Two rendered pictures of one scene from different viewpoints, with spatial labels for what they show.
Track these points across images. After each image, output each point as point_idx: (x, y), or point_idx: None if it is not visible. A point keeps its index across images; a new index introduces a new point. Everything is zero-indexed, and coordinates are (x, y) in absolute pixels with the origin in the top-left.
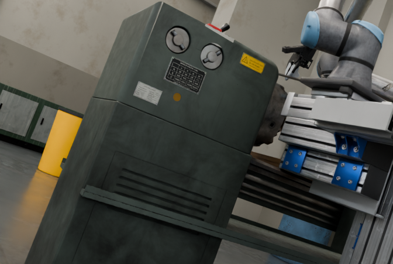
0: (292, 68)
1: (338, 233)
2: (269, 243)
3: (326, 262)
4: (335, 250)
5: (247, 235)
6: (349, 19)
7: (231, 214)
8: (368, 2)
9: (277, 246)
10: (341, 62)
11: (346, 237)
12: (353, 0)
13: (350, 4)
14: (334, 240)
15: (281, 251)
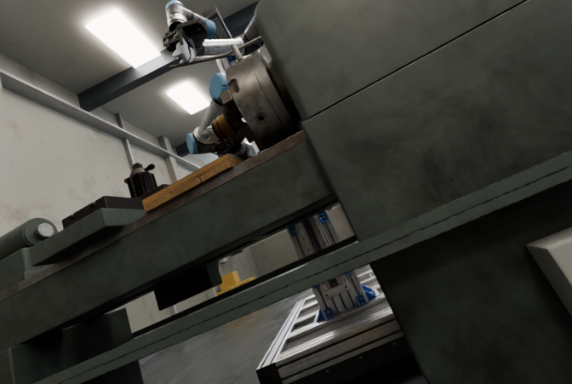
0: (193, 53)
1: (209, 265)
2: (322, 251)
3: (254, 281)
4: (218, 283)
5: (346, 238)
6: (218, 50)
7: (206, 310)
8: (234, 54)
9: (311, 255)
10: None
11: (216, 264)
12: (231, 43)
13: (225, 42)
14: (211, 275)
15: (307, 261)
